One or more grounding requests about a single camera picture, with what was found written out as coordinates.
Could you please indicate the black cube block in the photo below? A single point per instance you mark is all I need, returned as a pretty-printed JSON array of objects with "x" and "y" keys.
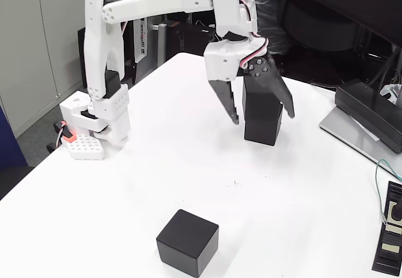
[
  {"x": 260, "y": 132},
  {"x": 257, "y": 105},
  {"x": 186, "y": 243}
]

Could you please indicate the black box with orange mark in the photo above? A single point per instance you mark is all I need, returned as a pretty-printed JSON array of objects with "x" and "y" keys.
[{"x": 191, "y": 39}]

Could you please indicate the silver monitor stand base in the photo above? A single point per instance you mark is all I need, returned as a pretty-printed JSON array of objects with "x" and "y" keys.
[{"x": 345, "y": 130}]

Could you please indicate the black desk panel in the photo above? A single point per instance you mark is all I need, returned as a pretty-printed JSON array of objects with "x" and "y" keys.
[{"x": 128, "y": 49}]

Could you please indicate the black docking box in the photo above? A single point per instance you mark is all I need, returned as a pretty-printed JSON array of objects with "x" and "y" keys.
[{"x": 367, "y": 108}]

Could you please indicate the crumpled white plastic bag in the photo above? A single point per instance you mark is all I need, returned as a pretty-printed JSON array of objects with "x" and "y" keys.
[{"x": 392, "y": 91}]

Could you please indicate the grey metal cabinet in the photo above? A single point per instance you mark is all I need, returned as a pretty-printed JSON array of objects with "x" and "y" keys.
[{"x": 19, "y": 24}]

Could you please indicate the black device with labels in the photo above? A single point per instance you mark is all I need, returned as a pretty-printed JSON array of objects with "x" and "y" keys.
[{"x": 389, "y": 253}]

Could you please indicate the blue partition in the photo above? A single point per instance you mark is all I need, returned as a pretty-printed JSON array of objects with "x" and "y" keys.
[{"x": 9, "y": 146}]

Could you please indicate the grey metal post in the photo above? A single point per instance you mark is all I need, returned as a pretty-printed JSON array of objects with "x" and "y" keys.
[{"x": 161, "y": 42}]

